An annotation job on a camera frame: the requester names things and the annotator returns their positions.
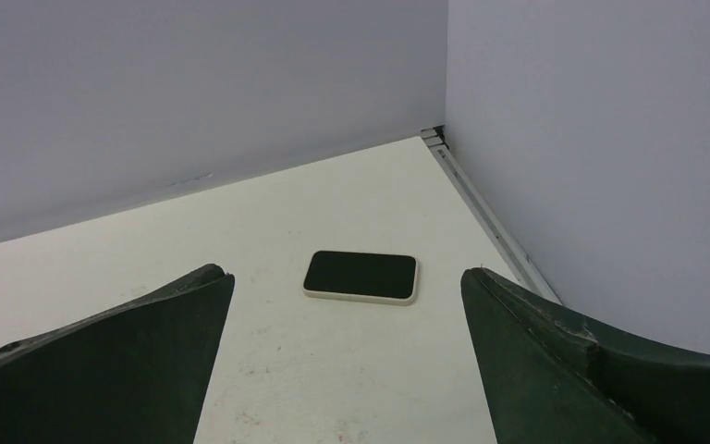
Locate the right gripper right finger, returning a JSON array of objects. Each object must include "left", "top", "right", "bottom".
[{"left": 460, "top": 268, "right": 710, "bottom": 443}]

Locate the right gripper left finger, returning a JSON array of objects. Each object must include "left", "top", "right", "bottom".
[{"left": 0, "top": 264, "right": 235, "bottom": 443}]

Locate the aluminium table edge rail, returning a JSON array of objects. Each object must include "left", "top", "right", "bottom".
[{"left": 420, "top": 126, "right": 563, "bottom": 305}]

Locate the cream-edged spare phone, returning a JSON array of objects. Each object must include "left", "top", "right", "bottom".
[{"left": 302, "top": 250, "right": 420, "bottom": 306}]

